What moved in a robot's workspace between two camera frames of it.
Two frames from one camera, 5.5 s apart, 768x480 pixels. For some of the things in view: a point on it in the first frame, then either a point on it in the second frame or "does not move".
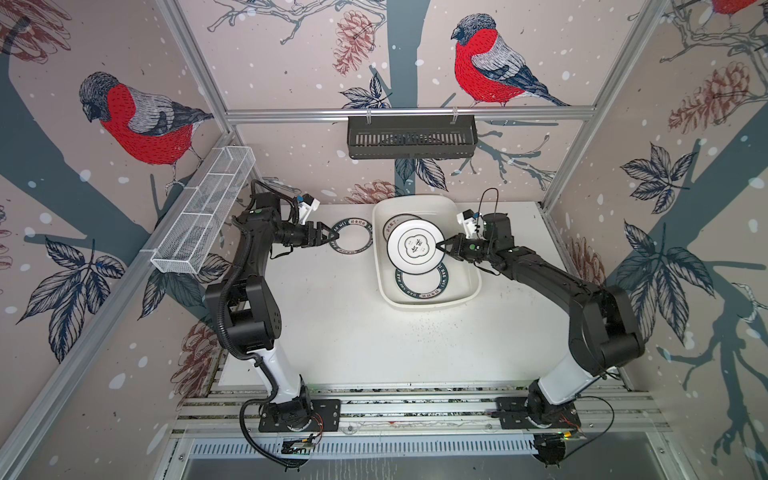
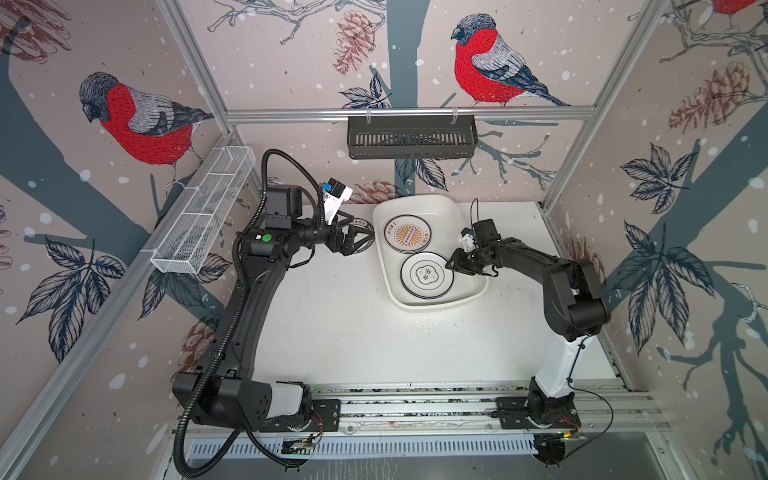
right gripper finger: x=454 y=248 -> x=459 y=261
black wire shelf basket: x=411 y=139 does not move
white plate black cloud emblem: x=412 y=246 -> x=426 y=276
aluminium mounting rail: x=471 y=410 does not move
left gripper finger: x=321 y=225 -> x=361 y=224
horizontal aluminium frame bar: x=410 y=115 does not move
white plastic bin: x=463 y=283 does not move
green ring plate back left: x=355 y=236 does not move
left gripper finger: x=334 y=237 -> x=362 y=244
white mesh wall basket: x=203 y=209 does not move
